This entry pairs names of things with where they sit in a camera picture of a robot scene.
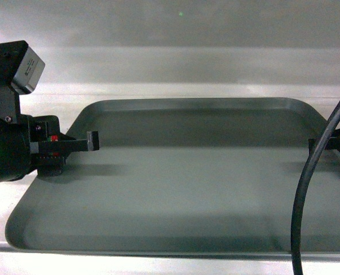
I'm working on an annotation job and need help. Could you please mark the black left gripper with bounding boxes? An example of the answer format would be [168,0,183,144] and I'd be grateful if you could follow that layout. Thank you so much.
[0,115,100,182]

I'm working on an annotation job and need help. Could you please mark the grey silver serving tray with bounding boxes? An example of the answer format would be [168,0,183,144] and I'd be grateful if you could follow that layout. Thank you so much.
[5,98,326,255]

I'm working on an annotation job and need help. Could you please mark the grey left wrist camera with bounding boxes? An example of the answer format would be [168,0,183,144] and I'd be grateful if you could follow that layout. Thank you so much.
[11,47,45,95]

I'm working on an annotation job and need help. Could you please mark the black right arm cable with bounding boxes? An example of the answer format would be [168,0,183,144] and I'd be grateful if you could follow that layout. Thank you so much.
[290,80,340,275]

